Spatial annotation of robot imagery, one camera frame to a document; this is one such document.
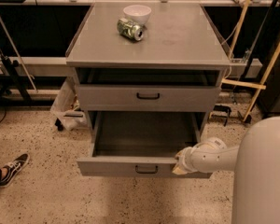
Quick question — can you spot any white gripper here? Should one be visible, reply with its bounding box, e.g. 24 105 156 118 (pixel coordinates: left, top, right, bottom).
172 137 227 175

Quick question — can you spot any grey drawer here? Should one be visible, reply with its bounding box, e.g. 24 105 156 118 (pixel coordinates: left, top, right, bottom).
77 85 220 112
77 111 201 178

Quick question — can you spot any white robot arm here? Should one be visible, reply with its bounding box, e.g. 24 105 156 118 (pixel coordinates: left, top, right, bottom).
173 117 280 224

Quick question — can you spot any grey drawer cabinet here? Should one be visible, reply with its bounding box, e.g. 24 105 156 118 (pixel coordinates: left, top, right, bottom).
66 2 230 129

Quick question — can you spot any grey top drawer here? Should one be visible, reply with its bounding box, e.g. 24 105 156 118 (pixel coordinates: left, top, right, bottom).
77 85 220 112

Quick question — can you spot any clear plastic bag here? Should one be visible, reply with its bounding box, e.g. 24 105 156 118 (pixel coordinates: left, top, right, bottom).
50 77 88 131

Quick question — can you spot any crushed green soda can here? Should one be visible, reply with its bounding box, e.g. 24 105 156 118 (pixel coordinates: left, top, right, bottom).
117 18 144 41

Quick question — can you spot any white bowl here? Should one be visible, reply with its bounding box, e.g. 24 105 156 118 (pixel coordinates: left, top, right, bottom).
123 5 151 25

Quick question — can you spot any black and white sneaker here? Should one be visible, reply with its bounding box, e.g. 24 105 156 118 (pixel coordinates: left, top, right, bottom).
0 153 30 188

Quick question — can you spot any black tripod stand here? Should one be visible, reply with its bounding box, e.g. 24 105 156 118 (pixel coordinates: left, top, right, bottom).
0 48 32 104

